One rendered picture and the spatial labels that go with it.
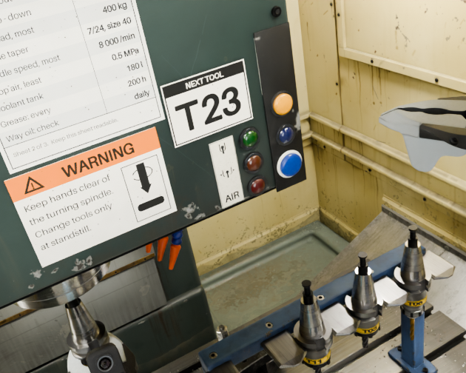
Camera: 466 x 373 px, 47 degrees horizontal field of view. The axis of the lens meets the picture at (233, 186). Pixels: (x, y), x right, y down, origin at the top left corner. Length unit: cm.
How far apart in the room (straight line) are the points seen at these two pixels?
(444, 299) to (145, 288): 82
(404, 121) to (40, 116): 35
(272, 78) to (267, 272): 149
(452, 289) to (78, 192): 123
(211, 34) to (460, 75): 93
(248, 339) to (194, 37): 54
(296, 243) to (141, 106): 165
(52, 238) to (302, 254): 161
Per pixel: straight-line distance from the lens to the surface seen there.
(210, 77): 57
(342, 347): 134
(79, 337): 91
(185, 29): 55
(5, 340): 145
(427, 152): 56
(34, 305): 79
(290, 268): 205
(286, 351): 91
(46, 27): 52
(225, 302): 196
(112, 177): 57
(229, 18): 57
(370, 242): 178
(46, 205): 56
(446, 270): 105
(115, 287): 144
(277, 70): 61
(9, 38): 51
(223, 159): 61
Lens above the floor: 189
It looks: 30 degrees down
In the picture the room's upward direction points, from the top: 11 degrees counter-clockwise
